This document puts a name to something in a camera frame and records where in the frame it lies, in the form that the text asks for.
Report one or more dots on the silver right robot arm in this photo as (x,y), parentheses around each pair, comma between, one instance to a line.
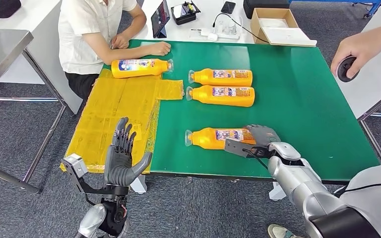
(302,184)

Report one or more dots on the orange detergent bottle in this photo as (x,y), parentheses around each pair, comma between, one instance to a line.
(203,139)
(203,97)
(205,78)
(128,69)

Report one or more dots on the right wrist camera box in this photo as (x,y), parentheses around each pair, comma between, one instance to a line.
(236,148)

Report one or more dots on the round white black controller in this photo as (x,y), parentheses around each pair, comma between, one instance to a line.
(342,70)

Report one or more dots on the person's left forearm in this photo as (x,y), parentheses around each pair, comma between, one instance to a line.
(138,26)

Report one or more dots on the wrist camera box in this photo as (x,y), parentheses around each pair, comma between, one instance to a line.
(75,166)
(236,148)

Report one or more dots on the person's right hand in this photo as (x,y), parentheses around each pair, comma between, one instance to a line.
(161,48)
(361,44)

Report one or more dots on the steel table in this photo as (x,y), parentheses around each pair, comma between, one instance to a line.
(0,46)

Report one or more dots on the white table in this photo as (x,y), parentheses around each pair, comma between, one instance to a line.
(46,42)
(364,95)

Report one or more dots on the white flat box lid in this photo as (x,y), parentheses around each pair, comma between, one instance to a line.
(289,37)

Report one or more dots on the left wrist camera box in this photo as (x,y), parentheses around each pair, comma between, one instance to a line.
(75,166)

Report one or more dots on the yellow taped cardboard sheet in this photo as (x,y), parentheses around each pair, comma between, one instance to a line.
(111,111)

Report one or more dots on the blue metal cart frame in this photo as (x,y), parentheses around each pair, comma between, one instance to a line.
(376,6)

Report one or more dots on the person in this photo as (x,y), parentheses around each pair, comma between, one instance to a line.
(378,197)
(82,33)

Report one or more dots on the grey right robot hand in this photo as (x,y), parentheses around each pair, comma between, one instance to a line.
(264,134)

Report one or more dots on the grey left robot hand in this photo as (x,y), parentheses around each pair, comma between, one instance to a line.
(120,167)

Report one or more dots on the black tray with small items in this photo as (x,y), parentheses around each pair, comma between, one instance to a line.
(184,13)

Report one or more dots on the brown cardboard box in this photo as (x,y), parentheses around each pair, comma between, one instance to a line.
(255,26)

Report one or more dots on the person's right forearm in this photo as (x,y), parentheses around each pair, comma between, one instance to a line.
(128,56)

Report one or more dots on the black tablet on stand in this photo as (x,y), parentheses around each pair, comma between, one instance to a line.
(159,19)

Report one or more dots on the white power strip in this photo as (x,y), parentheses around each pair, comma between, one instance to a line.
(225,35)

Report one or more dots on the white charger plug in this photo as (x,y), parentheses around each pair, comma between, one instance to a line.
(212,37)

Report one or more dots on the white table leg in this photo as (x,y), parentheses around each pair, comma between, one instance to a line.
(276,193)
(139,185)

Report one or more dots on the person's left hand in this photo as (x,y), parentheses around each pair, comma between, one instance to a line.
(120,41)

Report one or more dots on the black smartphone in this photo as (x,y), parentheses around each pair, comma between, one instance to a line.
(228,7)

